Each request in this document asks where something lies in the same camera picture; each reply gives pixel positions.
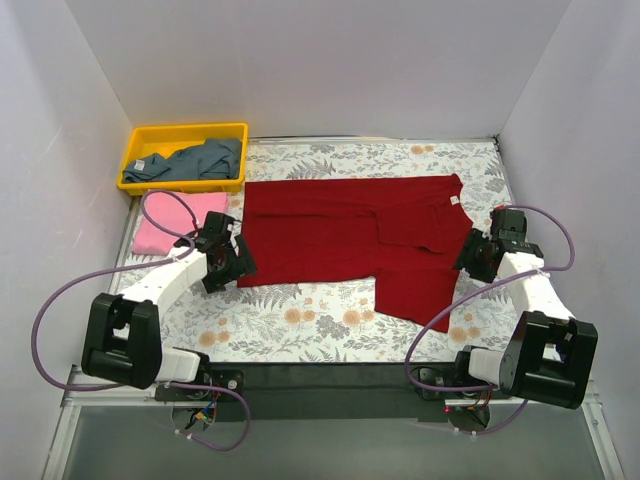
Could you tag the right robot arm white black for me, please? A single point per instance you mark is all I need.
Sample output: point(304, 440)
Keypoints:
point(550, 353)

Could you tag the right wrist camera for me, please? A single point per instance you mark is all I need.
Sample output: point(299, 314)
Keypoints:
point(496, 221)

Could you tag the folded pink t shirt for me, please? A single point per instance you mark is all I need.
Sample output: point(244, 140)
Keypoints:
point(170, 213)

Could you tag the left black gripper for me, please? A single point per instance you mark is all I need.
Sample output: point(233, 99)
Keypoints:
point(232, 265)

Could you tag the red t shirt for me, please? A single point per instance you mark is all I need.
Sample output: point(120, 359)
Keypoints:
point(406, 233)

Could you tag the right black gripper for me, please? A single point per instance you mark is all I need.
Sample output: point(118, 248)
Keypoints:
point(475, 255)

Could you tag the aluminium frame rail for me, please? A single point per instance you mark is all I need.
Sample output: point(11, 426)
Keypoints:
point(119, 396)

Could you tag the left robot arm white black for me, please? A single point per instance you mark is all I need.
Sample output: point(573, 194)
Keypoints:
point(123, 338)

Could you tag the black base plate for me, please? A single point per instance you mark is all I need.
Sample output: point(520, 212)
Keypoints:
point(334, 391)

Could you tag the grey-blue t shirt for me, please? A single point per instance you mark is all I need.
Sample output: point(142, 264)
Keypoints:
point(212, 160)

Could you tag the yellow plastic bin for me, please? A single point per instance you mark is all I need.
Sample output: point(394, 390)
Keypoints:
point(166, 139)

